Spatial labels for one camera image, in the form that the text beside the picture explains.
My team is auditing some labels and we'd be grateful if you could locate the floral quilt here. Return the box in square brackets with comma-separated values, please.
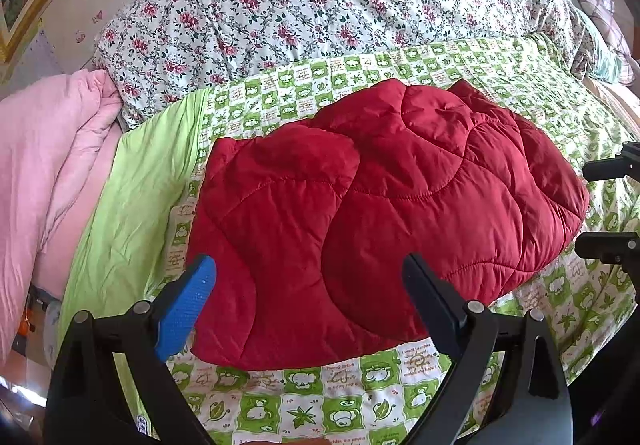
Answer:
[92, 0, 601, 130]

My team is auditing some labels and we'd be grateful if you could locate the green patterned bedsheet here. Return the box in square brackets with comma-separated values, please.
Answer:
[57, 36, 640, 445]

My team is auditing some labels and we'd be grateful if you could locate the red quilted jacket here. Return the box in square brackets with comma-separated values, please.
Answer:
[186, 78, 591, 371]

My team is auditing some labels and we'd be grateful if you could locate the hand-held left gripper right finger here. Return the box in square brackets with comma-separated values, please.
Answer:
[395, 252, 573, 445]

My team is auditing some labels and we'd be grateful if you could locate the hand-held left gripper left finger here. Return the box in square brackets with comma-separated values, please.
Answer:
[44, 254, 218, 445]

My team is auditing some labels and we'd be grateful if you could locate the plaid pillow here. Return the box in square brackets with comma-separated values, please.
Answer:
[562, 0, 640, 86]

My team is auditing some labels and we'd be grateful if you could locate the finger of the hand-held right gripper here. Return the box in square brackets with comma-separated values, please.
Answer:
[574, 231, 640, 271]
[582, 141, 640, 182]

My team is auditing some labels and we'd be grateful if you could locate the pink blanket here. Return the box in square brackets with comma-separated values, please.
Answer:
[0, 70, 123, 368]

